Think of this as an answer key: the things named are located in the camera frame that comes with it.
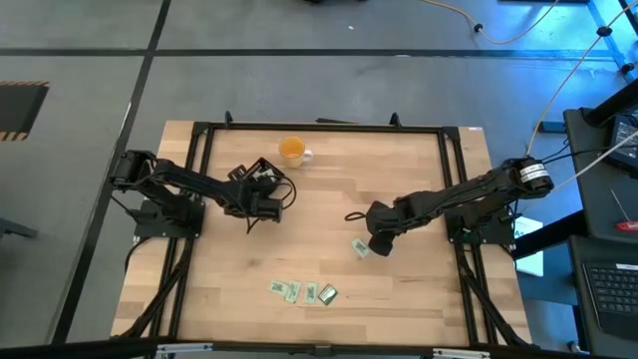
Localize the red-handled screwdriver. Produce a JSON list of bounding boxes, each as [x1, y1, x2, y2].
[[610, 188, 638, 233]]

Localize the black laptop keyboard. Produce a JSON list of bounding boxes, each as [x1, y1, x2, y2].
[[581, 261, 638, 343]]

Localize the black hazard-striped floor hatch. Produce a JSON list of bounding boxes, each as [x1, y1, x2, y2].
[[0, 80, 51, 143]]

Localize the black mesh plastic basket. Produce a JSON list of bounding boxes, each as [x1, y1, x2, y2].
[[246, 157, 290, 200]]

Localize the white cable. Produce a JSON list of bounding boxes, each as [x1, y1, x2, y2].
[[550, 130, 638, 193]]

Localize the white paper sheet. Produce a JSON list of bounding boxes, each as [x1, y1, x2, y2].
[[512, 214, 545, 278]]

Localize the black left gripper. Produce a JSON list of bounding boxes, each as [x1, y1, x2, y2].
[[223, 164, 284, 223]]

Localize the blue metal frame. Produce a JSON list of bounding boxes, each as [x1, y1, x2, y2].
[[587, 0, 638, 84]]

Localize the black camera mount beam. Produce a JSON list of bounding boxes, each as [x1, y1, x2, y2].
[[0, 336, 638, 359]]

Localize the grey chair base leg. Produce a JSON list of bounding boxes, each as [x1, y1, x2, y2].
[[0, 216, 40, 240]]

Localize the shiny green foil packet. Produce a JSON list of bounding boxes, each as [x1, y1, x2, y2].
[[317, 283, 340, 306]]

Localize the silver metal bracket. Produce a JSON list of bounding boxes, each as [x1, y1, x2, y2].
[[432, 347, 492, 359], [155, 342, 214, 356]]

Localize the yellow extension cord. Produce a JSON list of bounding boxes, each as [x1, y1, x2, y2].
[[422, 0, 559, 46]]

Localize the black side desk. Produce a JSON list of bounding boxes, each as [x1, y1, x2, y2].
[[562, 107, 638, 359]]

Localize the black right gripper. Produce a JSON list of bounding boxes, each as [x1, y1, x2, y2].
[[366, 200, 408, 258]]

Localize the yellow hanging power cord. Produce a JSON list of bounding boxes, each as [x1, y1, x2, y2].
[[525, 0, 638, 157]]

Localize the black aluminium table frame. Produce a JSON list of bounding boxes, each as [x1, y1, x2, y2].
[[112, 110, 542, 350]]

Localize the yellow and white mug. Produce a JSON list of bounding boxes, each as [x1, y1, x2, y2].
[[277, 135, 315, 170]]

